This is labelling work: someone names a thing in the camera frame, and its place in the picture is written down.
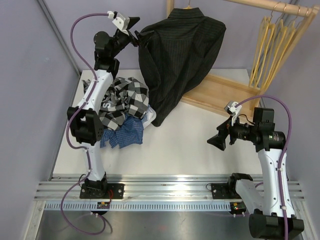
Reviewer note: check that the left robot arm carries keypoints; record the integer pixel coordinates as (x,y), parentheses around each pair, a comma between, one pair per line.
(83,119)

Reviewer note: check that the blue plaid shirt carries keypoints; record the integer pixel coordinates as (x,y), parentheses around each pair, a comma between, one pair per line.
(131,132)

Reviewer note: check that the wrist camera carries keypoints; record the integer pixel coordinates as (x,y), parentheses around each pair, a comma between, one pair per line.
(120,21)
(233,108)

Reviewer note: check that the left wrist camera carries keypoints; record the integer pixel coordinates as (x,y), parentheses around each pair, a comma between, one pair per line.
(120,21)

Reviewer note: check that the black white checkered shirt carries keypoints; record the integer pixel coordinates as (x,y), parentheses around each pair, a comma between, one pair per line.
(125,96)

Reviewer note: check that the white slotted cable duct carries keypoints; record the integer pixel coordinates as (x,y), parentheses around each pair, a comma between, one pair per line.
(135,206)

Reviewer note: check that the hanger of checkered shirt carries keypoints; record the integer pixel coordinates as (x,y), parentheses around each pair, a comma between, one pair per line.
(263,41)

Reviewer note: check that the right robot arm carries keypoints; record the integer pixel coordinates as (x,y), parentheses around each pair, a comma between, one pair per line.
(271,215)

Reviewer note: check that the light blue shirt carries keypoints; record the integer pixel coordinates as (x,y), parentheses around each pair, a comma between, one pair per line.
(145,121)

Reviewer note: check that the hanger of black shirt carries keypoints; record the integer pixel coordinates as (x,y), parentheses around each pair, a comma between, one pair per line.
(188,7)

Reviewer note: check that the wooden clothes rack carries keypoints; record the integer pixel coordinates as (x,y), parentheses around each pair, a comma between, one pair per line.
(216,91)

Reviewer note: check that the yellow hanger of blue shirt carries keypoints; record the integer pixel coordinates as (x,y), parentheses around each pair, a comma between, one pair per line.
(282,36)

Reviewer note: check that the aluminium rail base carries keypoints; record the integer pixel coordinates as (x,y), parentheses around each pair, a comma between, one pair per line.
(145,188)

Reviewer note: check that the aluminium corner frame post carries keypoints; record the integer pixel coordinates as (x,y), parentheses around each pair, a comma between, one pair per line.
(63,44)

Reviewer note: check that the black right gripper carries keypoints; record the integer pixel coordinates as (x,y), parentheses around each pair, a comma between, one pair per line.
(219,142)

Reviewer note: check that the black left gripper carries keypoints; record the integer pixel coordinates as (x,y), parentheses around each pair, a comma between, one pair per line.
(141,39)

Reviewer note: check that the yellow hanger of white shirt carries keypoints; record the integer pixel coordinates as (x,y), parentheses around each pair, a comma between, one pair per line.
(298,34)

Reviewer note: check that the hanger of plaid shirt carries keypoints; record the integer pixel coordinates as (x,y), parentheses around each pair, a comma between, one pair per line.
(270,39)

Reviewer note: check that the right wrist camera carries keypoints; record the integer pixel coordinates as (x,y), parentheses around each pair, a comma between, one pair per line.
(233,108)

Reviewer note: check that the black pinstripe shirt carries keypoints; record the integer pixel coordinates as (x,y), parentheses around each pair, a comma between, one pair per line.
(178,56)

